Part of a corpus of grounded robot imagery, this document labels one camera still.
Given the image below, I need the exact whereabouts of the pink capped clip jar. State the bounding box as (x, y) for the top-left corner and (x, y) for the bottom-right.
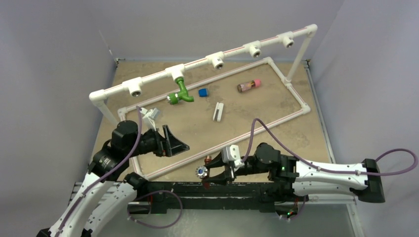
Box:
(237, 79), (261, 93)

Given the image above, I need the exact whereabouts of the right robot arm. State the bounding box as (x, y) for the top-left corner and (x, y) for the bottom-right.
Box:
(195, 143), (385, 203)

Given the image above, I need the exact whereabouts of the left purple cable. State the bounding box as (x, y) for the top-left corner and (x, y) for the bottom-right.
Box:
(55, 106), (143, 237)

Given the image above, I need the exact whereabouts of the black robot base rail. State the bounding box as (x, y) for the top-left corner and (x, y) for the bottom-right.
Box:
(134, 182), (308, 214)

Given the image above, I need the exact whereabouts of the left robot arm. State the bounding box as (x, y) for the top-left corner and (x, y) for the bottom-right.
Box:
(37, 120), (190, 237)

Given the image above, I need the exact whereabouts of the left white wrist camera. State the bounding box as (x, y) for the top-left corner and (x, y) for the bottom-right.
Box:
(140, 107), (160, 131)

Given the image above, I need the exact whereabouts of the green plastic faucet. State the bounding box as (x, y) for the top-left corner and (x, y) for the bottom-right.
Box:
(167, 77), (195, 105)

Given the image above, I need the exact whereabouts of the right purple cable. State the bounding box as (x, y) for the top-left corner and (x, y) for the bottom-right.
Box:
(242, 118), (419, 176)

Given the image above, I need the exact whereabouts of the brown faucet with blue cap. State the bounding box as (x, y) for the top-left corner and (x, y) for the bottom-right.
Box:
(196, 156), (212, 190)

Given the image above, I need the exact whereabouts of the white staple box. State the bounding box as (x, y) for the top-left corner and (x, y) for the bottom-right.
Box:
(212, 102), (224, 122)

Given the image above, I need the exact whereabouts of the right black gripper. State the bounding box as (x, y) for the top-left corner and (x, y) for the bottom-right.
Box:
(201, 152), (269, 187)

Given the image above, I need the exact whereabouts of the blue paperclip box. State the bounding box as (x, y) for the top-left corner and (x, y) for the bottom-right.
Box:
(198, 88), (209, 97)

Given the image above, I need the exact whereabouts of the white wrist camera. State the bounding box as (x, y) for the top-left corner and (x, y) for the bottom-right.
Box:
(221, 145), (241, 163)
(140, 107), (160, 131)

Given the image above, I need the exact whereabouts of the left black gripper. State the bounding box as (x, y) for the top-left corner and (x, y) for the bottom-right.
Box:
(126, 124), (189, 158)

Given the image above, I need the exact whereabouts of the white PVC pipe frame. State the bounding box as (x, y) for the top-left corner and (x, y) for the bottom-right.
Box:
(89, 24), (318, 181)

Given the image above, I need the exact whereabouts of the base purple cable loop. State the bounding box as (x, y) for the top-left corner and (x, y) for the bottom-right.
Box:
(126, 190), (183, 229)

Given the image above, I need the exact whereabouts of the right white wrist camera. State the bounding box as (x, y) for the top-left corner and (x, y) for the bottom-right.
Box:
(221, 145), (241, 163)

